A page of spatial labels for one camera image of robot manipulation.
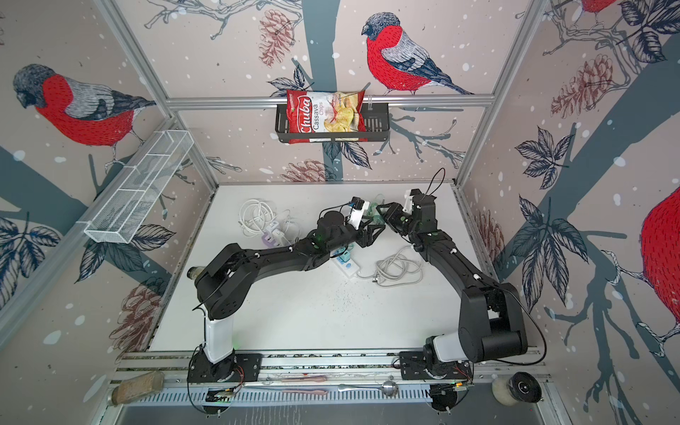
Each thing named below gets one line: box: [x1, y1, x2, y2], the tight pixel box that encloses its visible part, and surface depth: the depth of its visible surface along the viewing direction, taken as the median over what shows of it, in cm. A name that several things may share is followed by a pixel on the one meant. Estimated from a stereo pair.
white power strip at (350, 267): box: [331, 256, 360, 277], surface depth 94 cm
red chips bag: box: [286, 89, 369, 145], surface depth 90 cm
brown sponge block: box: [111, 370, 165, 406], surface depth 68 cm
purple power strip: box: [261, 231, 279, 248], surface depth 100 cm
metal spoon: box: [337, 380, 400, 397], surface depth 71 cm
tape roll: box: [491, 370, 543, 407], surface depth 63 cm
